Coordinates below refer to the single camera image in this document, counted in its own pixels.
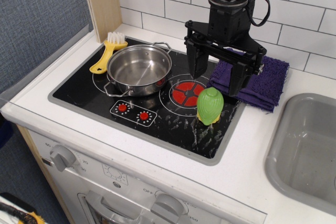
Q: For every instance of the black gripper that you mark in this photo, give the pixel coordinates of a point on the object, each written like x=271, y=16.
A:
x=226, y=37

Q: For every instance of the stainless steel pot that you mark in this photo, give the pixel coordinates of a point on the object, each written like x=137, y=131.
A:
x=138, y=71

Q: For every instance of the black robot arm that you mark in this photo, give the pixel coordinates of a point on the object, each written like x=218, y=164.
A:
x=236, y=4

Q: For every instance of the green toy vegetable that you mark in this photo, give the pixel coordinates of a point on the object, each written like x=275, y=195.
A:
x=210, y=103

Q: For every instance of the purple folded towel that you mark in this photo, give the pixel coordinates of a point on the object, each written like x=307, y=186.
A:
x=263, y=91

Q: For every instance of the black toy stovetop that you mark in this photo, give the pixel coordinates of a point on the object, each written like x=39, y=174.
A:
x=167, y=118

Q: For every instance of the yellow dish brush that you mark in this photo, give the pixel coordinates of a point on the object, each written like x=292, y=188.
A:
x=115, y=41

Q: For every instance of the grey sink basin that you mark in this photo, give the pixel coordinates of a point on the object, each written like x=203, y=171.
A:
x=301, y=160

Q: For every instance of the grey right oven knob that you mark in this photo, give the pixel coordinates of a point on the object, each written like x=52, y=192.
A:
x=168, y=208

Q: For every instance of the grey oven knob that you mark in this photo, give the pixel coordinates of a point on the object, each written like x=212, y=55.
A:
x=168, y=208
x=62, y=157

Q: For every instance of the grey left oven knob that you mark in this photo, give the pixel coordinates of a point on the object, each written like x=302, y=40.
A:
x=62, y=157

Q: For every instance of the yellow black object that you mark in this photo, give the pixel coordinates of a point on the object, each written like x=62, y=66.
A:
x=15, y=210

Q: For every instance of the wooden side post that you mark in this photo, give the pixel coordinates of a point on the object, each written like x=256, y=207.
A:
x=105, y=16

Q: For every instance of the grey oven door handle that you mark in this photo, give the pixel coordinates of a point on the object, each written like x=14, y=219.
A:
x=115, y=209

